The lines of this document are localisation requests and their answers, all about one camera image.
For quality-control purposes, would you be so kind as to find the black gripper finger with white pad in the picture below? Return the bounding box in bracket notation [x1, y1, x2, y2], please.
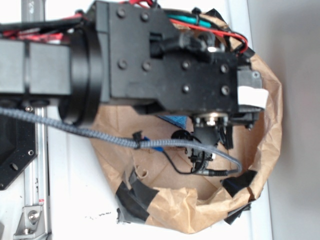
[237, 69, 269, 113]

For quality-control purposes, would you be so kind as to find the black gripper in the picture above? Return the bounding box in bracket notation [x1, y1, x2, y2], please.
[96, 1, 239, 115]

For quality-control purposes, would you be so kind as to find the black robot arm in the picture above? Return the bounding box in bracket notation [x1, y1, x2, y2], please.
[0, 1, 269, 125]

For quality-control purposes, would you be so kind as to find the blue sponge block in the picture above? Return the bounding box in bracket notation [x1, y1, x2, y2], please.
[157, 115, 188, 130]

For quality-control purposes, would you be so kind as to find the brown paper bag tray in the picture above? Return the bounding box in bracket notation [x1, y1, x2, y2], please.
[90, 47, 283, 234]

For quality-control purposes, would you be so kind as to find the red cable bundle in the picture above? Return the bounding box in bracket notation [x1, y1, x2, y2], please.
[0, 0, 250, 55]

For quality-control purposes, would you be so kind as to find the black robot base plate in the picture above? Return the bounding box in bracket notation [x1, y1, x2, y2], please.
[0, 115, 37, 191]

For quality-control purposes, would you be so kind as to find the aluminium extrusion rail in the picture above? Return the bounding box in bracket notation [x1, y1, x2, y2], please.
[20, 0, 51, 240]

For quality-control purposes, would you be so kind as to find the metal corner bracket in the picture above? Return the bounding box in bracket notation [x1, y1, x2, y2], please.
[13, 205, 48, 240]

